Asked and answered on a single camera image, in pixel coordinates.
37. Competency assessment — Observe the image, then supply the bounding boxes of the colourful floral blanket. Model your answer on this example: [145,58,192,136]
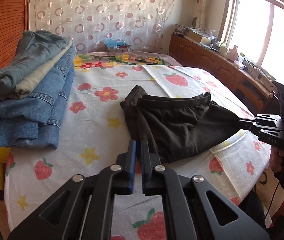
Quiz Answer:
[73,52,181,69]

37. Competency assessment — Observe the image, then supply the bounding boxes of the white floral bed sheet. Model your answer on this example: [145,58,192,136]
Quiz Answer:
[4,65,270,229]

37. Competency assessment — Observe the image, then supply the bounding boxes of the sheer circle pattern curtain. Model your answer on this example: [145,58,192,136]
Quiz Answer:
[29,0,175,53]

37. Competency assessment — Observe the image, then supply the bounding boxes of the window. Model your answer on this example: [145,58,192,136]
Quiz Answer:
[222,0,284,82]

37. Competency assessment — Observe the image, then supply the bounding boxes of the blue folded denim jeans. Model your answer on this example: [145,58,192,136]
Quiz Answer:
[0,46,76,148]

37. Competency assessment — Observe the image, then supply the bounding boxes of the black shorts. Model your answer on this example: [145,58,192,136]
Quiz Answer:
[120,86,240,163]

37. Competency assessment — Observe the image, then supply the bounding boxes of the grey-blue folded jeans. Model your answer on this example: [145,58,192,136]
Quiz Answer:
[0,30,70,94]

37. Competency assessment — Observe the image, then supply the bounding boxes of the wooden cabinet row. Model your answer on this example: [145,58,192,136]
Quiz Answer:
[169,34,279,114]

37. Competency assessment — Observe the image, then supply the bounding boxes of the white cup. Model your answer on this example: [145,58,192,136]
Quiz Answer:
[219,46,229,57]

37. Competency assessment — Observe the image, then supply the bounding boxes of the beige folded pants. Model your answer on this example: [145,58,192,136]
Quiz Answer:
[0,41,72,101]

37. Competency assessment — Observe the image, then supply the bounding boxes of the cardboard box blue tissue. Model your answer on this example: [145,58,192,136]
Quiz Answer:
[104,38,129,53]

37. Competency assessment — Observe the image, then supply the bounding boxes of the cardboard box on cabinet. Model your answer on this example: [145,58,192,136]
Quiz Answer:
[187,30,211,46]

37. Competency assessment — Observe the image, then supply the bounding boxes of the right hand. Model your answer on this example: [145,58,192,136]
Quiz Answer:
[269,146,284,173]

